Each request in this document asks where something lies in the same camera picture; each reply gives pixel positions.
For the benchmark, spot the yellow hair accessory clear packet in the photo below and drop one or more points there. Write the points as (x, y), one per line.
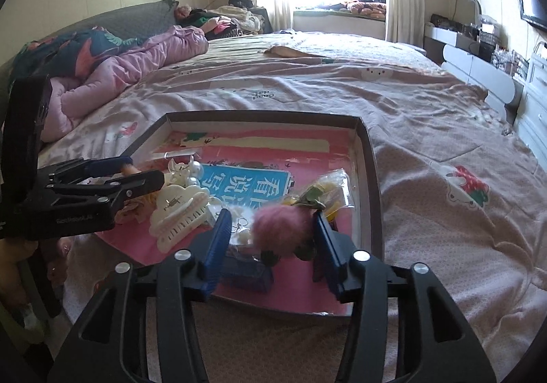
(329, 190)

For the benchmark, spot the beige cloth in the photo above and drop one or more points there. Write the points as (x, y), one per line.
(290, 51)

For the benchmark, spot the pearl bow hair clip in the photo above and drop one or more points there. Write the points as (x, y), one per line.
(190, 173)

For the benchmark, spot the pink printed bedsheet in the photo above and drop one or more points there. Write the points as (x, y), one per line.
(448, 216)

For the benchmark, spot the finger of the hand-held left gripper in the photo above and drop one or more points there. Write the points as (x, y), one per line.
(136, 184)
(81, 168)

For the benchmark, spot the grey padded headboard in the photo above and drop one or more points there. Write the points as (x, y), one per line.
(136, 19)

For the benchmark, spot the clothes on window seat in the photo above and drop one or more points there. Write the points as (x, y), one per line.
(363, 7)

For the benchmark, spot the pile of clothes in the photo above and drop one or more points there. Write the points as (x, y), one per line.
(230, 19)

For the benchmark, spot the pink quilt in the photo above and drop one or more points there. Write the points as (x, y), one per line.
(128, 66)

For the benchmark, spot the dark floral blanket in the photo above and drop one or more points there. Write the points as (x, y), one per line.
(64, 49)

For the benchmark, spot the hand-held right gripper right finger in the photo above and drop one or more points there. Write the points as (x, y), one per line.
(327, 257)

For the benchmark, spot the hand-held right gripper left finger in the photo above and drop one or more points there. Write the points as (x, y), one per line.
(216, 248)

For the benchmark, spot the cloud-shaped mirror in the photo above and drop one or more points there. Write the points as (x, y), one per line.
(468, 11)

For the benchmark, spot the white dresser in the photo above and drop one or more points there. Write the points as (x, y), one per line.
(491, 75)

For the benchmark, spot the white hair claw clip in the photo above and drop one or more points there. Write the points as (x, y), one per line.
(179, 216)

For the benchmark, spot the person's left hand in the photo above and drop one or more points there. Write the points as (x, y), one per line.
(59, 257)

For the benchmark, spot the dark cardboard box pink lining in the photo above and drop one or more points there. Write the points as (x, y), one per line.
(333, 143)

